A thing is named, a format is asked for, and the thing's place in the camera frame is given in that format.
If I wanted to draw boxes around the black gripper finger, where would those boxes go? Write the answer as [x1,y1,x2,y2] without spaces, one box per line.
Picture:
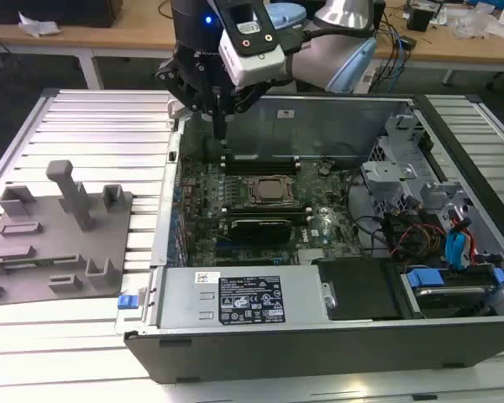
[218,78,275,139]
[154,61,220,139]

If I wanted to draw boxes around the black RAM slot bank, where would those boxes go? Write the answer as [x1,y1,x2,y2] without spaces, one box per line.
[221,152,302,176]
[219,203,315,224]

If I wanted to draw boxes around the wooden desk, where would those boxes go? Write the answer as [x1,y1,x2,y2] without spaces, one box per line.
[0,0,504,64]

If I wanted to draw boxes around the CPU socket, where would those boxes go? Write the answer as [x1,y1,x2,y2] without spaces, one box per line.
[239,174,300,207]

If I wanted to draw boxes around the silver CPU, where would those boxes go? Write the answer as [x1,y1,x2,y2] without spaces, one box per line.
[257,180,286,198]

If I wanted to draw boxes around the white power strip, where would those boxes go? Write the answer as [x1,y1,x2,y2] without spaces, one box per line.
[355,68,378,92]

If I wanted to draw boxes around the large black box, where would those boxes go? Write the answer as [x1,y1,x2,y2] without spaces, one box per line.
[0,0,123,29]

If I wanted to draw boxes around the black graphics card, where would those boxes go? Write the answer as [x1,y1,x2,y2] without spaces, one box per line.
[228,217,294,245]

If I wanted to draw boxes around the crumpled white paper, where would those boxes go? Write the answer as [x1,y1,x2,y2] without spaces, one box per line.
[18,11,63,39]

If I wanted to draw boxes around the green motherboard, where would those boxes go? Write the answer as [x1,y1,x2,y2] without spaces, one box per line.
[178,157,365,268]

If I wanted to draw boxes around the tall black speaker box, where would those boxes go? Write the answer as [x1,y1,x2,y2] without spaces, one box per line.
[371,0,388,31]

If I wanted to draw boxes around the silver metal drive cage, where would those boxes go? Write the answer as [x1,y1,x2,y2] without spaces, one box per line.
[360,112,476,220]

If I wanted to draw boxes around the small silver heatsink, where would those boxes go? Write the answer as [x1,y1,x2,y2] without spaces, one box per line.
[296,249,328,264]

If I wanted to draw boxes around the small black box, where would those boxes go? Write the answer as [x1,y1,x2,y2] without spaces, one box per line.
[406,7,437,33]

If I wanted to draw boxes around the grey parts rack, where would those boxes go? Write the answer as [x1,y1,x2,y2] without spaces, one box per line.
[0,159,135,308]

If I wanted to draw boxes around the grey power supply unit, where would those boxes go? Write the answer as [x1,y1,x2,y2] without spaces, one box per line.
[156,265,333,332]

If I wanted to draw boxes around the black plastic shroud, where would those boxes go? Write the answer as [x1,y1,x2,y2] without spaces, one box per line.
[312,257,401,322]

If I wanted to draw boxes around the clear plastic bag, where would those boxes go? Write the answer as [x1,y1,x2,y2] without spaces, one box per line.
[448,3,504,41]

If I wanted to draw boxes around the hard disk in blue carrier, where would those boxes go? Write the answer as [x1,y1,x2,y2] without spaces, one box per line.
[400,267,504,319]

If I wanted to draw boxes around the open black PC case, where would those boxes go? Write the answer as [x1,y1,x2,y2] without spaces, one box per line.
[115,90,504,385]

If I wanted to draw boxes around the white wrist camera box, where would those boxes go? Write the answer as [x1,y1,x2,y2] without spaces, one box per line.
[217,0,287,87]

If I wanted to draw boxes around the black camera cable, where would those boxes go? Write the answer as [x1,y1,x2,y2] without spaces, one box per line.
[283,25,377,55]

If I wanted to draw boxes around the black looped wire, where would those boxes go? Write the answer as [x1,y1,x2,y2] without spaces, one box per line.
[344,166,390,258]

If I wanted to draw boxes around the thin blue cable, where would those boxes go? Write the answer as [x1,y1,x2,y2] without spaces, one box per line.
[391,33,407,96]

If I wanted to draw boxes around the orange and red wires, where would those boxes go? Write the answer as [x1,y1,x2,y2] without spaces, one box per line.
[396,223,445,258]

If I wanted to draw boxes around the blue flat data wire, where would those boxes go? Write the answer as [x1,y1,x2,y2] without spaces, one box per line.
[444,212,475,273]

